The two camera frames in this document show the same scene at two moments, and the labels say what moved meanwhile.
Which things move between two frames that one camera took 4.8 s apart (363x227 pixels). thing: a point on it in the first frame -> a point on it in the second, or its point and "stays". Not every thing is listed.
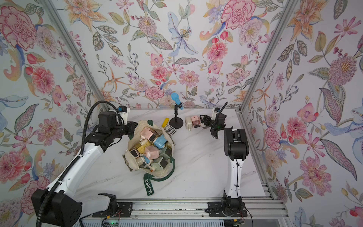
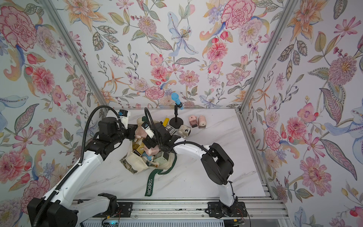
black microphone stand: (176, 122) stays
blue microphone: (175, 97) stays
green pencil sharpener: (160, 165) -> (161, 157)
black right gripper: (206, 117) -> (150, 143)
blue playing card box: (170, 129) stays
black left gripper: (131, 129) stays
